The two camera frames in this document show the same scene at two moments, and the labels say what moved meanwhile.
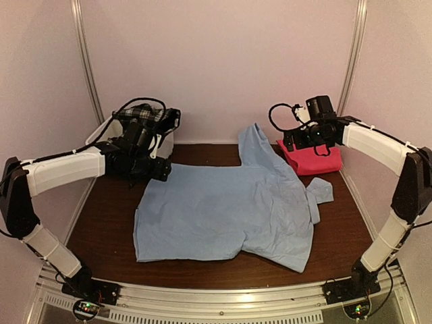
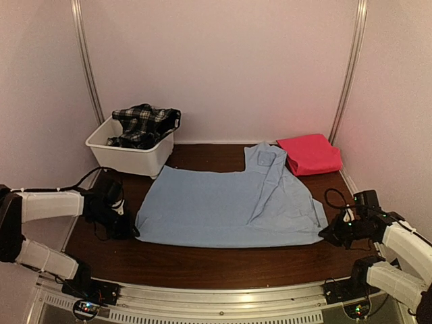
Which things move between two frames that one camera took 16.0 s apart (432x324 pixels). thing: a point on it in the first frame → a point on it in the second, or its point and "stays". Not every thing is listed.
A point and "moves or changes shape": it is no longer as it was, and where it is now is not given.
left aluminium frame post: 77,12 stays
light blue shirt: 263,207 moves or changes shape
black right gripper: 289,140 → 333,234
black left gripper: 161,170 → 126,231
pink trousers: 306,160 stays
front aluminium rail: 250,305 stays
